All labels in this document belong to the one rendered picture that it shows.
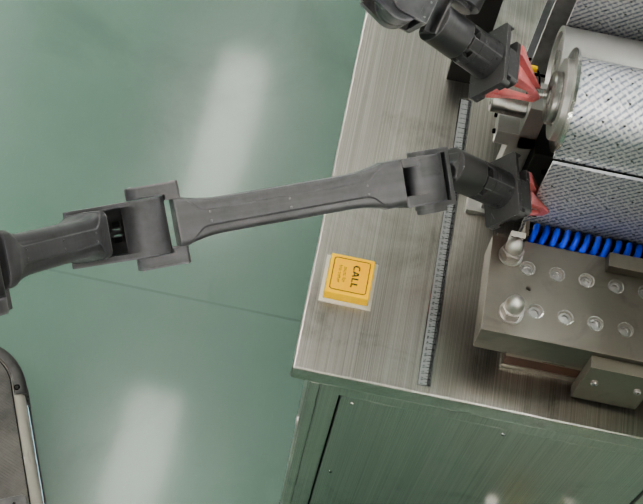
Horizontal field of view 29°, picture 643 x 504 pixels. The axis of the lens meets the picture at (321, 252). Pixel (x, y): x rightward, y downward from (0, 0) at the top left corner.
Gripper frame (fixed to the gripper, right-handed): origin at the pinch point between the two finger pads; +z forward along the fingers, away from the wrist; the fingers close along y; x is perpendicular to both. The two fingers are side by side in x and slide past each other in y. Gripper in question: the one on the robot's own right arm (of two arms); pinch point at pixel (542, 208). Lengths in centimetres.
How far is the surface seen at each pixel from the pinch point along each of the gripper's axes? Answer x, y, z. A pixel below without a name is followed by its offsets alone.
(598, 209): 7.1, 1.6, 4.1
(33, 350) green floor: -139, -14, -10
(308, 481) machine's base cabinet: -69, 25, 13
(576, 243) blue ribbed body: 1.1, 4.3, 6.1
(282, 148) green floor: -110, -72, 38
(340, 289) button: -27.7, 8.5, -15.6
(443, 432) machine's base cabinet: -29.6, 26.1, 7.9
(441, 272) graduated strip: -20.6, 3.7, -0.5
